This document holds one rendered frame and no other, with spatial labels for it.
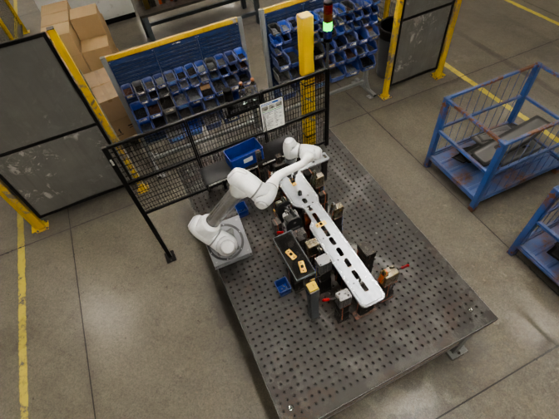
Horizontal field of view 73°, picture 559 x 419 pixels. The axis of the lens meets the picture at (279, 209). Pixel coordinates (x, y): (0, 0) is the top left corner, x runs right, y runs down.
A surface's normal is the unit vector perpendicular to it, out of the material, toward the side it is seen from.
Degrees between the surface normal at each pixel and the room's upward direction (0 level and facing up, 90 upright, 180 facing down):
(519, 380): 0
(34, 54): 89
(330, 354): 0
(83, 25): 90
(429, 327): 0
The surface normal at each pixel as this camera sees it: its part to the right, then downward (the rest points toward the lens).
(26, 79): 0.41, 0.69
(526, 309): -0.09, -0.62
